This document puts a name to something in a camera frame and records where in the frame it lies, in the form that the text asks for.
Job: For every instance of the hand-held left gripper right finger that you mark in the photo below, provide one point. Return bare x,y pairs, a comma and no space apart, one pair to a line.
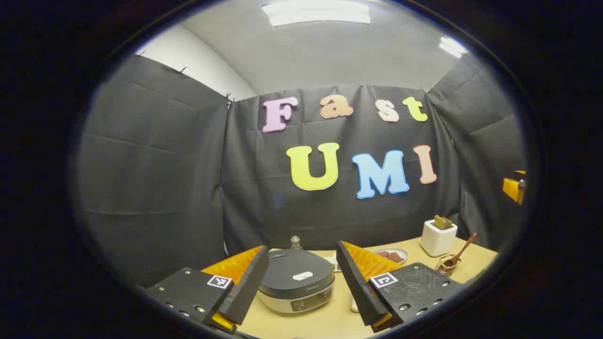
355,282

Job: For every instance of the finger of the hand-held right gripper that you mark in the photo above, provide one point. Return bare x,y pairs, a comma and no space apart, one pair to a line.
512,188

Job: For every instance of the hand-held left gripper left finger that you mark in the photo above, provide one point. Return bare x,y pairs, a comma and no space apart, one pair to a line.
249,282

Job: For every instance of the dark grey rice cooker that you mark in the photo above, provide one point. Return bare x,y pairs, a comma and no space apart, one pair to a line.
294,282

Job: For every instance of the brown wooden spoon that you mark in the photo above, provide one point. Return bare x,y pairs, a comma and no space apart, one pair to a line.
464,248

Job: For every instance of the white chopstick holder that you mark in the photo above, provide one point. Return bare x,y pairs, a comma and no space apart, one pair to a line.
435,241

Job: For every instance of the white divided bean dish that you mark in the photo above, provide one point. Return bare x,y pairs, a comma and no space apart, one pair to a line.
335,263

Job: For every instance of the red meat piece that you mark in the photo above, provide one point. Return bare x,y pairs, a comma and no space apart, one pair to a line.
382,254
395,257

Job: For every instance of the white round plate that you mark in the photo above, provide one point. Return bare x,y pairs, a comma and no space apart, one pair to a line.
399,253

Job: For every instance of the small glass bottle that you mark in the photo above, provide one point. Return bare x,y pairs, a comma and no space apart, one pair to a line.
296,243

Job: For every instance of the flat wooden utensil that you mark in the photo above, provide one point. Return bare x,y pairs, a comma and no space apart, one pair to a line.
443,222

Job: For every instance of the black backdrop cloth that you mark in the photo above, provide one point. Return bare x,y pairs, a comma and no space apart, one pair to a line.
188,165

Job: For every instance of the large ceiling light panel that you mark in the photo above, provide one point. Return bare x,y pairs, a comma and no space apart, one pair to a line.
315,12

